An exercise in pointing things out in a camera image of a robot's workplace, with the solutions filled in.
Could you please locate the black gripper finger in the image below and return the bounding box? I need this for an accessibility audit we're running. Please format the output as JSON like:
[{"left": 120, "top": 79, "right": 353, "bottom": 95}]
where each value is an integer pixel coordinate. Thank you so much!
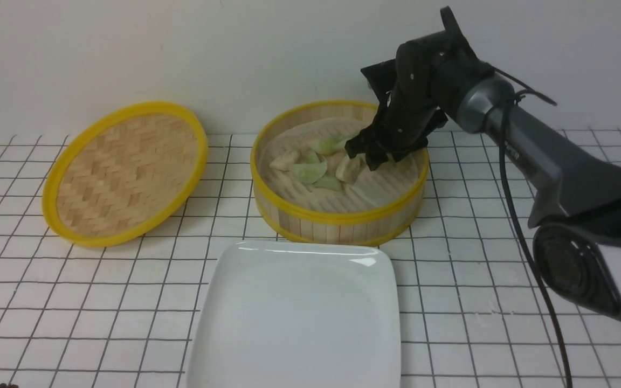
[{"left": 344, "top": 129, "right": 378, "bottom": 158}]

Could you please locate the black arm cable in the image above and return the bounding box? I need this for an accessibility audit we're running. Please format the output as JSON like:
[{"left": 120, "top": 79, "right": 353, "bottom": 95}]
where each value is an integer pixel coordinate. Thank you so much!
[{"left": 440, "top": 6, "right": 574, "bottom": 388}]

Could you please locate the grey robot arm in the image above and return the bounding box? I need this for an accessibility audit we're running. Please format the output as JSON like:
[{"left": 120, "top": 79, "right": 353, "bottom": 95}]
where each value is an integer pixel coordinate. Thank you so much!
[{"left": 346, "top": 30, "right": 621, "bottom": 321}]

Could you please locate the green dumpling top middle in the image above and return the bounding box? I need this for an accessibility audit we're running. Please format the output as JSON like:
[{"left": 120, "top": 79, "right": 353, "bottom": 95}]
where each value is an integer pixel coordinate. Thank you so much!
[{"left": 309, "top": 137, "right": 347, "bottom": 156}]

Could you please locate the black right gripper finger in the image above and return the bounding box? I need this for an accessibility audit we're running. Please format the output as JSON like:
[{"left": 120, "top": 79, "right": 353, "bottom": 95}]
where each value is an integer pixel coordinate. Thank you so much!
[{"left": 365, "top": 142, "right": 416, "bottom": 171}]

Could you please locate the green dumpling front small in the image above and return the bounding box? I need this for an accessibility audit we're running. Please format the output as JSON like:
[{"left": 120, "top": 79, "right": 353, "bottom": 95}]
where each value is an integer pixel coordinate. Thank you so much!
[{"left": 313, "top": 175, "right": 343, "bottom": 192}]

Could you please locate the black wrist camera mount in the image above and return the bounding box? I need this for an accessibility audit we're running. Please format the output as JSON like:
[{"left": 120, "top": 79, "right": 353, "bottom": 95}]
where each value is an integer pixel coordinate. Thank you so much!
[{"left": 360, "top": 59, "right": 397, "bottom": 104}]

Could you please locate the green dumpling front left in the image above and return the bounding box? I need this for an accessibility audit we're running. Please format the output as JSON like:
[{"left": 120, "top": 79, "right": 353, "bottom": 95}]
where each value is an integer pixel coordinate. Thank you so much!
[{"left": 288, "top": 162, "right": 327, "bottom": 185}]

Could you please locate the bamboo steamer basket yellow rim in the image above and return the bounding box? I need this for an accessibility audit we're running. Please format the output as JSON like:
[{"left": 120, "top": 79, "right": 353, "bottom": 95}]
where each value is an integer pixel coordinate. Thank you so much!
[{"left": 250, "top": 100, "right": 429, "bottom": 246}]

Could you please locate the bamboo steamer lid yellow rim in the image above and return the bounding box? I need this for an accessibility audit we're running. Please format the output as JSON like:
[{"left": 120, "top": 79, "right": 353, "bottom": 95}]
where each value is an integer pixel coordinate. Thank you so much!
[{"left": 42, "top": 101, "right": 209, "bottom": 247}]

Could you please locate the pale dumpling far left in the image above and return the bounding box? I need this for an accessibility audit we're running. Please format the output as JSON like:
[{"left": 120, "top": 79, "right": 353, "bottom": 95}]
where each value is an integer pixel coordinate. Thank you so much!
[{"left": 269, "top": 149, "right": 301, "bottom": 172}]

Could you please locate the white square plate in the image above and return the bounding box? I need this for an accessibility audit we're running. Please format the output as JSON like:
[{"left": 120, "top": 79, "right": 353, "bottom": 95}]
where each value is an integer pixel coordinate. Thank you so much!
[{"left": 185, "top": 241, "right": 401, "bottom": 387}]

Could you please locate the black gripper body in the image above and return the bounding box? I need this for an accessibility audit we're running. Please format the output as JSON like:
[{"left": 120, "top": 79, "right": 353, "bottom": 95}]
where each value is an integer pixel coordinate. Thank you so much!
[{"left": 370, "top": 30, "right": 495, "bottom": 150}]

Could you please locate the pale dumpling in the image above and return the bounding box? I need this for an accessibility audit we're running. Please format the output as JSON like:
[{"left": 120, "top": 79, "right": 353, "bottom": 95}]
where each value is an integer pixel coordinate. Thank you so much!
[
  {"left": 335, "top": 155, "right": 363, "bottom": 185},
  {"left": 269, "top": 149, "right": 301, "bottom": 172}
]

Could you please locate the pale dumpling centre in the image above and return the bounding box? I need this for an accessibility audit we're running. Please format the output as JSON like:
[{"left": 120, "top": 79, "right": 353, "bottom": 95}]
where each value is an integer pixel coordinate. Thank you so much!
[{"left": 335, "top": 155, "right": 363, "bottom": 185}]

